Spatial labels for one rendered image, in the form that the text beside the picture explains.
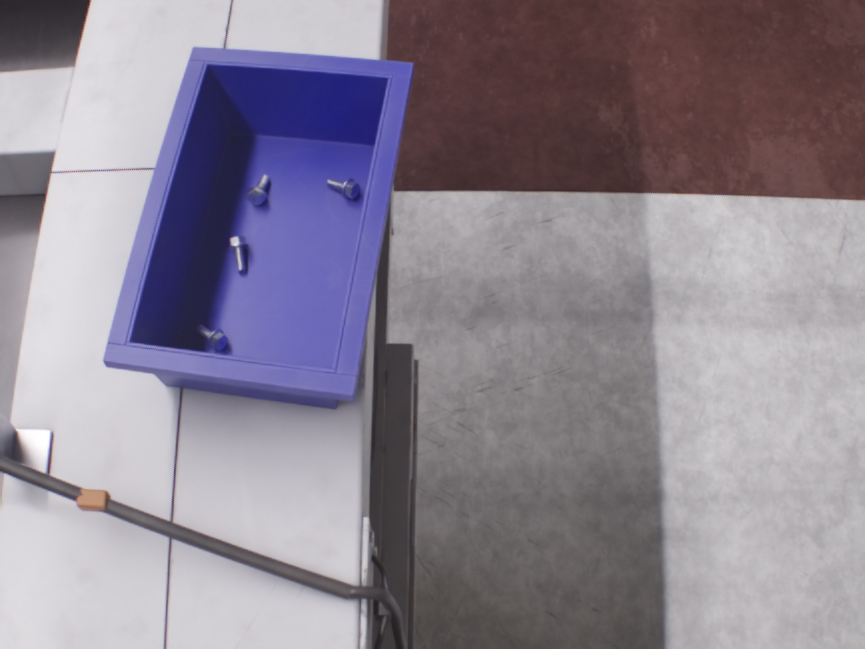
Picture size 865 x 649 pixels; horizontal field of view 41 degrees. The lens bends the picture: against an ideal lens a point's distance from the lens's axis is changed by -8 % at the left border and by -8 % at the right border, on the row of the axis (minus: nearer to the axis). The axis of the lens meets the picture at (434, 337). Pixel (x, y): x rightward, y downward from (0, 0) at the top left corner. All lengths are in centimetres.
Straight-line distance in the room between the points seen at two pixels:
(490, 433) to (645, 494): 23
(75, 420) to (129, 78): 27
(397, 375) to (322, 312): 44
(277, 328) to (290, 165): 12
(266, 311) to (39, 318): 16
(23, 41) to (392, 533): 58
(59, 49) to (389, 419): 49
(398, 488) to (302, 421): 43
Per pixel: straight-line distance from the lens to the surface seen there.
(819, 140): 197
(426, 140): 186
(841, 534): 170
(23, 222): 97
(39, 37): 108
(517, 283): 175
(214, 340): 79
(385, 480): 120
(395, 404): 122
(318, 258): 82
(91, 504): 74
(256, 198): 84
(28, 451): 81
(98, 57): 95
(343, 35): 93
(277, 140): 87
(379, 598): 74
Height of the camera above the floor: 156
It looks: 66 degrees down
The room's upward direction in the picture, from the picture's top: 1 degrees counter-clockwise
